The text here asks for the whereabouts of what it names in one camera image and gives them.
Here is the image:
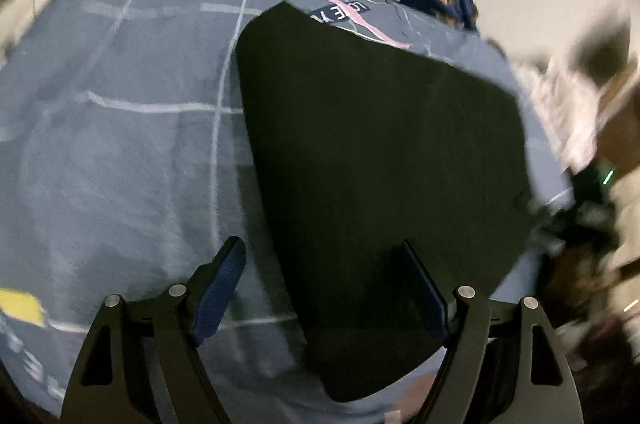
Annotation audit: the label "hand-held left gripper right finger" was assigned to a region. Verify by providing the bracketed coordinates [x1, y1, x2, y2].
[400, 239, 583, 424]

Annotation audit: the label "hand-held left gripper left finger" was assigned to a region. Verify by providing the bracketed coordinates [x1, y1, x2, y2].
[60, 235, 247, 424]

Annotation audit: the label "black pants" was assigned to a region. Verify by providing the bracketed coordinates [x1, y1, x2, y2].
[235, 2, 536, 403]

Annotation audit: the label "white patterned cloth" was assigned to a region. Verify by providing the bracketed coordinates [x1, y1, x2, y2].
[510, 4, 640, 177]

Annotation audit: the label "blue checked bedsheet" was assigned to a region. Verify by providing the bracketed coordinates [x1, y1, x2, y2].
[0, 0, 576, 424]

